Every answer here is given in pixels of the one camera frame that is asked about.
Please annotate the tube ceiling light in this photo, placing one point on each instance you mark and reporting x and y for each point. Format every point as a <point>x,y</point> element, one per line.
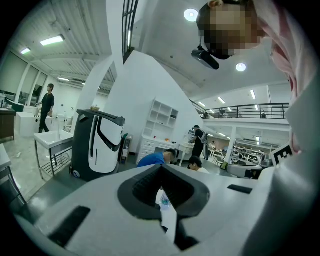
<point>52,40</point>

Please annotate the white sink stand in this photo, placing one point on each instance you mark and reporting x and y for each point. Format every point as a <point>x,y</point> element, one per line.
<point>51,138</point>

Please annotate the round ceiling light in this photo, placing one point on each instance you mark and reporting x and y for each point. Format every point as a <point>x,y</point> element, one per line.
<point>240,67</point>
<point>191,15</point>

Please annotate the clear plastic bottle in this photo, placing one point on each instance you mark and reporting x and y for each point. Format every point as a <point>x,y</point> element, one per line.
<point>165,200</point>

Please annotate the white console table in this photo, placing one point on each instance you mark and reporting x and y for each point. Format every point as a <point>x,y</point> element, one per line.
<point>186,148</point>

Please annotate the white open shelf unit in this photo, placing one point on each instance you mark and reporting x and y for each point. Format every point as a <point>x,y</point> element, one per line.
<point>162,117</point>

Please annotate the person's pink shirt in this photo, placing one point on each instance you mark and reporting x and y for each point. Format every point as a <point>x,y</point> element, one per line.
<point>292,45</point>

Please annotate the person's head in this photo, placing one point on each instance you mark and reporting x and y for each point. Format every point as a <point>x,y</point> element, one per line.
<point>225,27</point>

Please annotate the white top metal stand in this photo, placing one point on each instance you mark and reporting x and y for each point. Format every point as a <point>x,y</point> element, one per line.
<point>3,157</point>

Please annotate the short black railing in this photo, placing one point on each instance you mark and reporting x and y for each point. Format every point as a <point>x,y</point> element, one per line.
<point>128,27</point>

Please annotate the white drawer dresser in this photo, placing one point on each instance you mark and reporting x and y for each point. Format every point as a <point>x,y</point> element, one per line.
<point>152,147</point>

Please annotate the black head camera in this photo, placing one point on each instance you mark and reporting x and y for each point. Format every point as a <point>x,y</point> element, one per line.
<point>206,58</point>

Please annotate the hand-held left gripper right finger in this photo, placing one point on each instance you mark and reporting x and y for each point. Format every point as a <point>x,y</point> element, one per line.
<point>220,212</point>

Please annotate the long black mezzanine railing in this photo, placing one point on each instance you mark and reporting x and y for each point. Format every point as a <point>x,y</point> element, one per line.
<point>250,111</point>

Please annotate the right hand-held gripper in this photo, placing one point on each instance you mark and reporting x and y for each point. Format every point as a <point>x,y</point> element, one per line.
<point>282,155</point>

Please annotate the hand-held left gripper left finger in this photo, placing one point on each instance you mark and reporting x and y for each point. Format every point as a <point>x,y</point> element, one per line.
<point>105,215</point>

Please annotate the grey white service robot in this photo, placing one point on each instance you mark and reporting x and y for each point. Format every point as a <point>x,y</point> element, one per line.
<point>95,147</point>

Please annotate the brown standing appliance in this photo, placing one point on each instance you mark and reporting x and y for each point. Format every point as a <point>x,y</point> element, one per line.
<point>126,148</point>

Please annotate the dark wooden cabinet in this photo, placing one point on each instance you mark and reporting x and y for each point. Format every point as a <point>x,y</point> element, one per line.
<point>7,123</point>

